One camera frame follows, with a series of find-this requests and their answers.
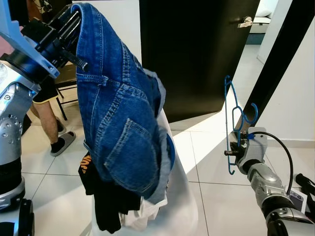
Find blue plastic hanger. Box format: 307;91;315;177
223;75;259;176

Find white game console box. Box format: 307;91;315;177
288;189;309;213

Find black door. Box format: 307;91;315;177
139;0;261;123

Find blue denim jeans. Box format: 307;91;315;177
73;2;171;205

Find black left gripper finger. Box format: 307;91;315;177
55;6;83;39
59;47;92;73

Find black door frame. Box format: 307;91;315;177
240;0;315;134

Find blue plastic basket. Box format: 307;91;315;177
164;132;177;172

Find metal door handle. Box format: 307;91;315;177
237;16;253;29

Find black garment orange print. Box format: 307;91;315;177
78;151;144;235

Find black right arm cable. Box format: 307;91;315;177
251;131;295;198

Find black metal chair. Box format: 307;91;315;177
53;63;80;121

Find white bed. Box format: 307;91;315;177
249;0;275;46

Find black strap bag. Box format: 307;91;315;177
294;173;315;236

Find person in black shorts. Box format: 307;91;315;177
29;69;77;158

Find white garment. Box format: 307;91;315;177
118;189;169;232

